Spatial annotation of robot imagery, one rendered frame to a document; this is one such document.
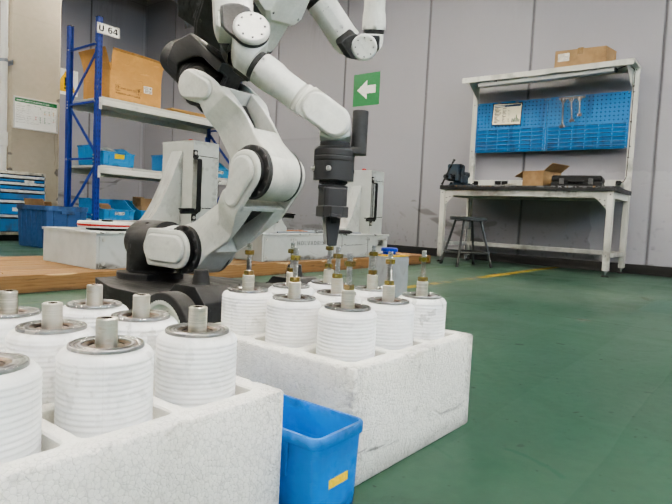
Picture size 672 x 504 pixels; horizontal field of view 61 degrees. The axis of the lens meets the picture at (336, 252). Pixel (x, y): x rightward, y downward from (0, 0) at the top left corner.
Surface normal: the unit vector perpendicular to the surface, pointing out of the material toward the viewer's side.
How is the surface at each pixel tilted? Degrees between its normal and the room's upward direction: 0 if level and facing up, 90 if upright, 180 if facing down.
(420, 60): 90
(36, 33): 90
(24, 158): 90
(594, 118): 90
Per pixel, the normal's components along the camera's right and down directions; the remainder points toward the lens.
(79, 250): -0.62, 0.02
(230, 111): -0.41, 0.40
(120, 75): 0.78, 0.04
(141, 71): 0.80, 0.26
